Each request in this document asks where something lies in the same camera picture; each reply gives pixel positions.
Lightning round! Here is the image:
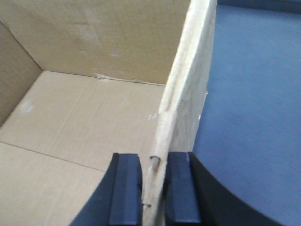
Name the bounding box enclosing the brown cardboard carton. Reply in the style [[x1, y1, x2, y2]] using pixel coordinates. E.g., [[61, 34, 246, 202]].
[[0, 0, 217, 226]]

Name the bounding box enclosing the dark grey conveyor belt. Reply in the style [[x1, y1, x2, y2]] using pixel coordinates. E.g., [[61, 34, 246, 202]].
[[193, 5, 301, 226]]

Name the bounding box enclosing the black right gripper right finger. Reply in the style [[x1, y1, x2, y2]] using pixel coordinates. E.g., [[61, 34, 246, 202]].
[[165, 152, 279, 226]]

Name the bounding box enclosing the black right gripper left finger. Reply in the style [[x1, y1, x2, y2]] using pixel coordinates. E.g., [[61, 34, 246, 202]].
[[70, 153, 142, 226]]

